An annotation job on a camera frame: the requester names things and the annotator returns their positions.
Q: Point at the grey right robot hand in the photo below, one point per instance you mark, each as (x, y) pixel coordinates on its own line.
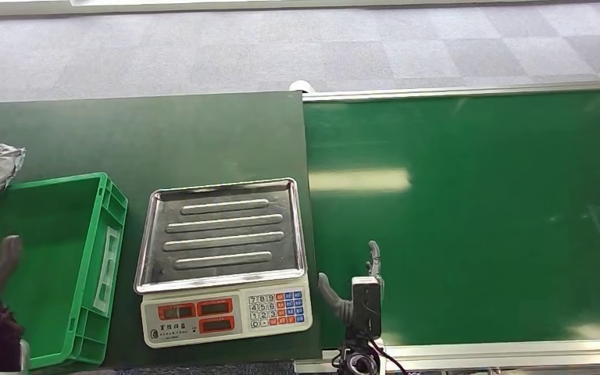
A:
(339, 305)

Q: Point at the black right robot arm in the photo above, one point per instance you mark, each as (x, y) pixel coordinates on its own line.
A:
(362, 360)

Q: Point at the green conveyor belt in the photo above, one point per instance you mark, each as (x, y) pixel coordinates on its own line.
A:
(486, 222)

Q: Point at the white conveyor roller end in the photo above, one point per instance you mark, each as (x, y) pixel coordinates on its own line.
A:
(301, 86)

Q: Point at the green plastic crate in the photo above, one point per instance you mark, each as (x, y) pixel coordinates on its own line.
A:
(57, 269)

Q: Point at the white scale with steel tray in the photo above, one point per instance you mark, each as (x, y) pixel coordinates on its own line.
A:
(222, 238)

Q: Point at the white baseboard strip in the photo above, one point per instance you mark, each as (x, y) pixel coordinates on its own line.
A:
(331, 5)

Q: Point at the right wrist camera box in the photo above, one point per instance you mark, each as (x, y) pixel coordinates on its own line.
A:
(366, 308)

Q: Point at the aluminium conveyor side rail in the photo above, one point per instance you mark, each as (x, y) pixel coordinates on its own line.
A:
(465, 89)
(512, 352)

